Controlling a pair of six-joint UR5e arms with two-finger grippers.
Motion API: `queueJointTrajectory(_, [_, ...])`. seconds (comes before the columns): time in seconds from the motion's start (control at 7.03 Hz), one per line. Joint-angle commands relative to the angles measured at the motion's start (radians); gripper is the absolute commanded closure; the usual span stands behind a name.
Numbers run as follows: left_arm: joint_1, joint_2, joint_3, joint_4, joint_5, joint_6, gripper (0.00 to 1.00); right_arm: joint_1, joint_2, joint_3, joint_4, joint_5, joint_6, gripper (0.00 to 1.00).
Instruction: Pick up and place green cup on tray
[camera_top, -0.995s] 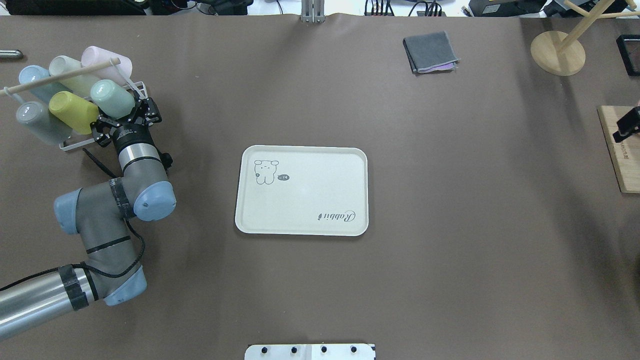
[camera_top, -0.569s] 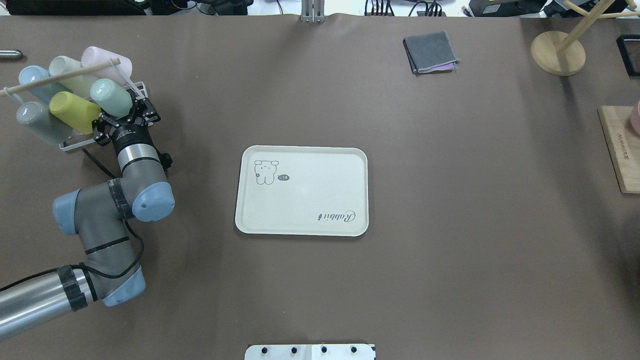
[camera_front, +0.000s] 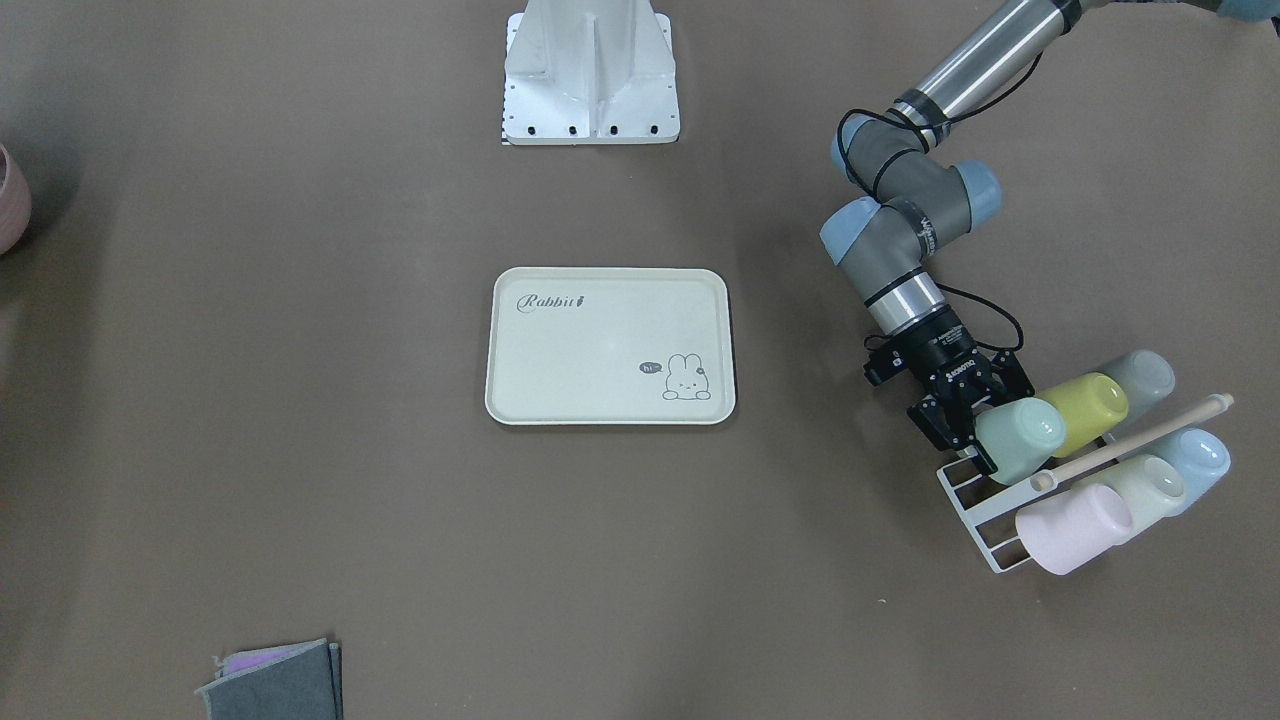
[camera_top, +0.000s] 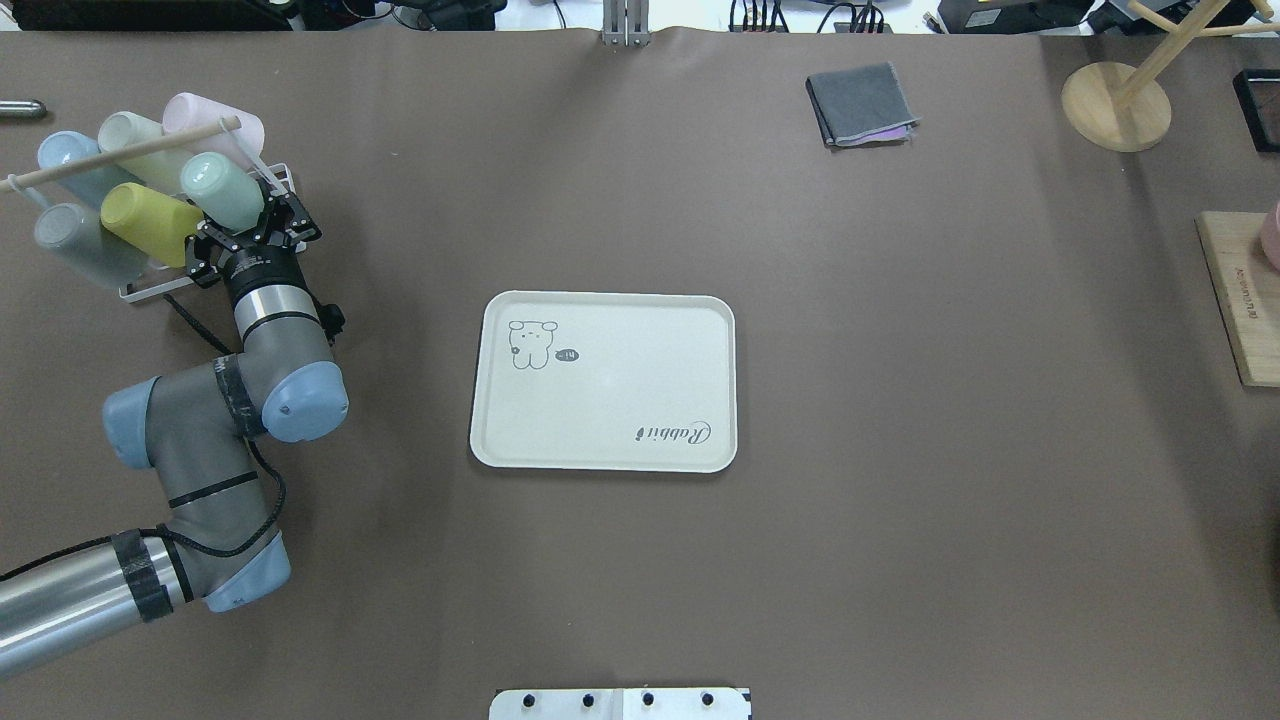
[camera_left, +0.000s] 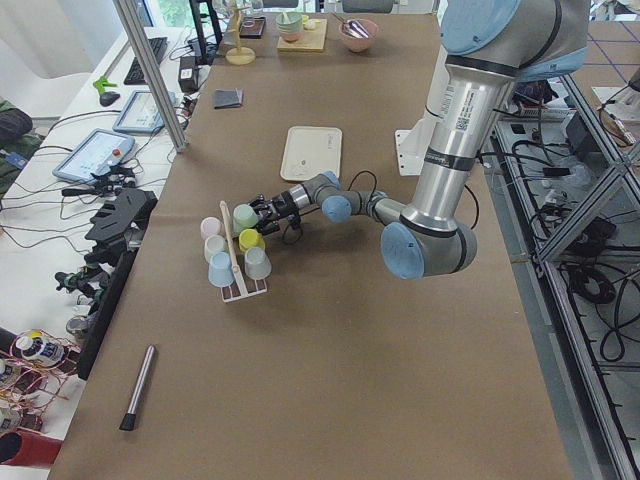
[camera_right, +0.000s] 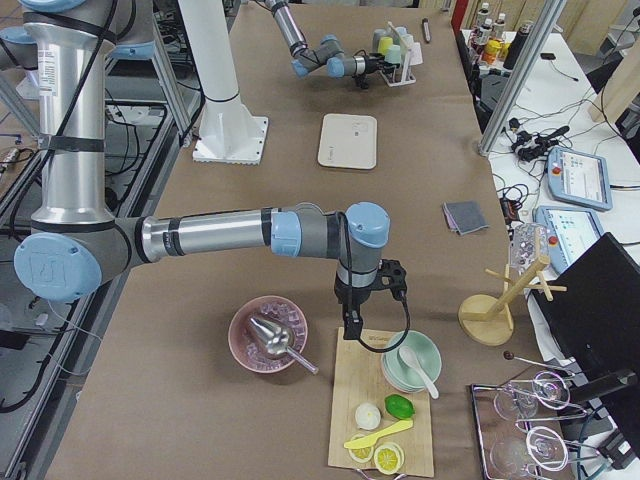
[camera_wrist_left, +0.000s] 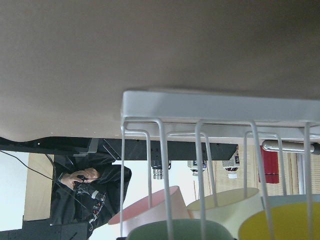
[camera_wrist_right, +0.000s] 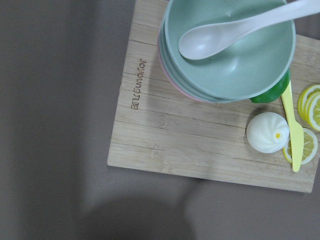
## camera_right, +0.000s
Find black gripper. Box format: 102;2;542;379
352;50;386;89
334;259;406;341

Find mint green plastic cup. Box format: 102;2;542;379
384;44;402;71

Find cream rabbit serving tray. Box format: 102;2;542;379
317;113;377;170

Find yellow plastic cup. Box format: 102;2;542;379
377;36;393;56

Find grey plastic cup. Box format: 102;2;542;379
372;29;386;51

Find black glass holder tray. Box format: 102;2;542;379
470;382;612;479

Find wooden cutting board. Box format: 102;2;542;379
328;328;435;477

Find white ceramic spoon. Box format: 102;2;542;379
399;345;440;400

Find metal cylinder brush tool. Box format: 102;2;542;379
422;18;432;44

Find stacked mint green bowls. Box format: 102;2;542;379
381;329;443;394

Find metal ice scoop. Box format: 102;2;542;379
247;313;319;375

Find green lime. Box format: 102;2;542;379
384;394;415;420

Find pink bowl with ice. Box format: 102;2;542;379
228;295;308;374

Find yellow plastic knife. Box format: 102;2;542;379
343;419;414;450

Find wooden mug tree stand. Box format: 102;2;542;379
458;255;567;346

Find lemon slice left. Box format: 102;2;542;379
348;446;374;464

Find lemon slice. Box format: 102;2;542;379
348;446;374;464
373;442;405;475

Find lemon slice right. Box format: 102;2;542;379
373;442;405;475

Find black thermos bottle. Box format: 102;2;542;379
503;20;534;70

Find folded grey cloth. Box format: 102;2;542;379
442;201;489;235

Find clear textured glass mug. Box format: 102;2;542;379
509;223;548;274

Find wine glass upper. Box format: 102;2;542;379
493;371;570;421

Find wine glass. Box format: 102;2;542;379
493;371;570;421
489;426;569;479

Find wine glass lower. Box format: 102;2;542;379
489;426;569;479

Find near blue teach pendant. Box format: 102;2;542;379
534;206;604;274

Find blue teach pendant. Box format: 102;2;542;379
547;146;613;211
534;206;604;274

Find black monitor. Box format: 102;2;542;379
533;233;639;449

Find far blue teach pendant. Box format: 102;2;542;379
547;146;613;211

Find white wire cup rack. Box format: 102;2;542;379
380;21;423;87

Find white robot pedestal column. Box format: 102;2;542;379
179;0;269;165

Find aluminium frame post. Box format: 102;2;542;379
478;0;567;157

